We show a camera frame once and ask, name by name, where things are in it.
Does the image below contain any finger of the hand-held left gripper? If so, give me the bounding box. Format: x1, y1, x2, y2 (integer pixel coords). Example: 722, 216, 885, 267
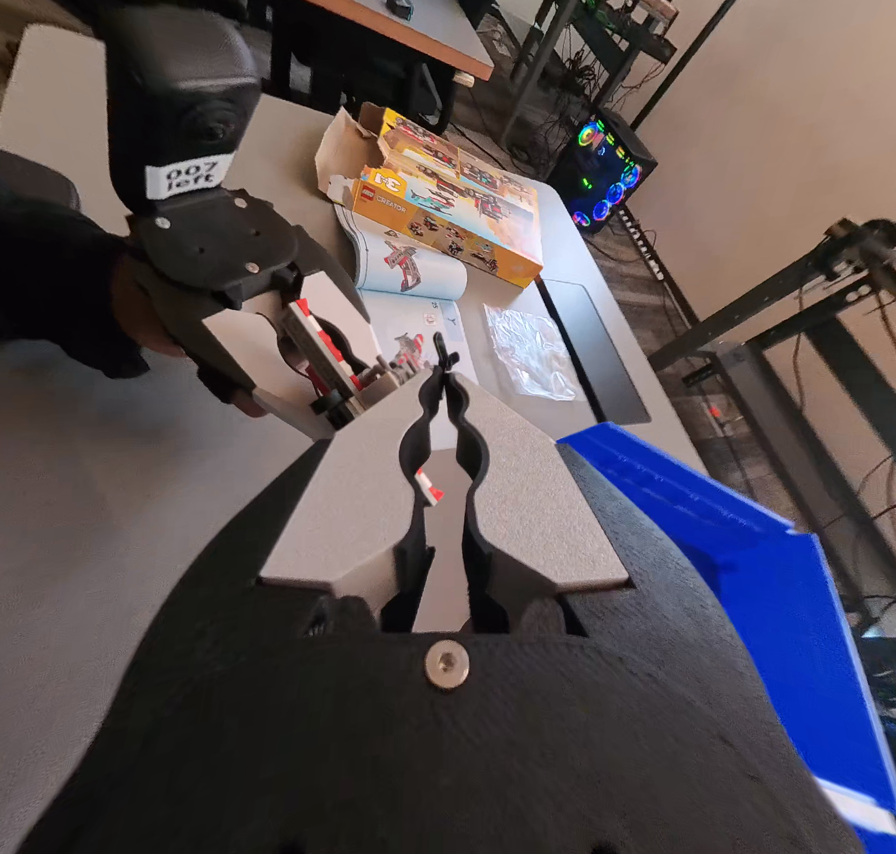
202, 305, 338, 444
307, 271, 385, 374

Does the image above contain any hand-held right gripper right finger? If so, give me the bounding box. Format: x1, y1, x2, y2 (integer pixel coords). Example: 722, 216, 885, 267
445, 371, 631, 634

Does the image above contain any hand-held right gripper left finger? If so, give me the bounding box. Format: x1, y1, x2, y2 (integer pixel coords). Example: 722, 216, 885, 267
258, 368, 438, 632

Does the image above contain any red grey brick plane model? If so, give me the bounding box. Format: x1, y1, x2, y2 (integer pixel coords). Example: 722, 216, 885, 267
280, 298, 428, 430

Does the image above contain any person's left forearm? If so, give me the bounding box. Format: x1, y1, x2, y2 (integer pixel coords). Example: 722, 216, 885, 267
0, 193, 151, 379

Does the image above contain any black desk pad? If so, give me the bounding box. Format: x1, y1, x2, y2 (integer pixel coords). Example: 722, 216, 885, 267
538, 277, 652, 427

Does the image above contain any grey desk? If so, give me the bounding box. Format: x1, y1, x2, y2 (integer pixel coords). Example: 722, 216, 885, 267
0, 25, 708, 854

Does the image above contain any person's left hand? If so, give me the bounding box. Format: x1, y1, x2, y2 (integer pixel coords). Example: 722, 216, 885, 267
111, 252, 268, 419

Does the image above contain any instruction booklet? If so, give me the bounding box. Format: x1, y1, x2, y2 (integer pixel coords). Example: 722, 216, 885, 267
335, 203, 484, 452

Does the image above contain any yellow toy box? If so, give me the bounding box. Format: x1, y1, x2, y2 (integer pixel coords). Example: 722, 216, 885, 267
315, 102, 545, 290

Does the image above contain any clear plastic bag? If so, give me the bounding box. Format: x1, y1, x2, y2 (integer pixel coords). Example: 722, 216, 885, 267
483, 303, 583, 403

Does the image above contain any black office chair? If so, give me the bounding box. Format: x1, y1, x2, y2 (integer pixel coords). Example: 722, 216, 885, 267
0, 151, 81, 211

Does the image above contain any blue plastic bin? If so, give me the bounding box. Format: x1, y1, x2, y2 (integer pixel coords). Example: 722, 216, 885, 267
556, 420, 896, 854

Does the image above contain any power strip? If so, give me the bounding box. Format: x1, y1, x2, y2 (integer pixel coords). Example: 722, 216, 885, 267
616, 207, 676, 285

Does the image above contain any computer tower with coloured fans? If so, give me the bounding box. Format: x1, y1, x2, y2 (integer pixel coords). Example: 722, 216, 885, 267
548, 107, 659, 237

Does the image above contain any wood-edged grey table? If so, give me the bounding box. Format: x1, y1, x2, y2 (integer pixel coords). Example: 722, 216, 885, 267
231, 0, 494, 82

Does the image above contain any equipment shelf rack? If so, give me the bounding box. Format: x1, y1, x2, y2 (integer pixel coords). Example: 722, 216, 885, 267
500, 0, 680, 145

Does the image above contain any black stand pole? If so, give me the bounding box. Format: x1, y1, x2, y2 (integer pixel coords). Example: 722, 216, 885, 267
630, 0, 769, 131

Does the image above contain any black metal frame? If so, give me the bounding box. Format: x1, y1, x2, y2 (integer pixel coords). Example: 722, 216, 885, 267
647, 217, 896, 617

